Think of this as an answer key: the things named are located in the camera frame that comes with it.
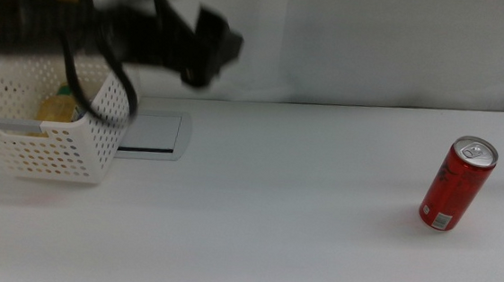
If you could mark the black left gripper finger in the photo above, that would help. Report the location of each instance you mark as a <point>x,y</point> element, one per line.
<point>201,74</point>
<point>220,35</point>

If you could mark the yellow tea bottle white cap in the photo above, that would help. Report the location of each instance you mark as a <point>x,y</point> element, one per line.
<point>56,110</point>

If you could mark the white perforated plastic basket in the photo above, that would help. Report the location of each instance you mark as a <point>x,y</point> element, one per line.
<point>52,157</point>

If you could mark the red drink can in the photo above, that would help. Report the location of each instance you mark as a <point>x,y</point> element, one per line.
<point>455,188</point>

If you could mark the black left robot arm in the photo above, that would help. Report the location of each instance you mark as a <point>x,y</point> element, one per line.
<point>19,10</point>

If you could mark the white cloth backdrop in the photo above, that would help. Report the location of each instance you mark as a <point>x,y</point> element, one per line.
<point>377,43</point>

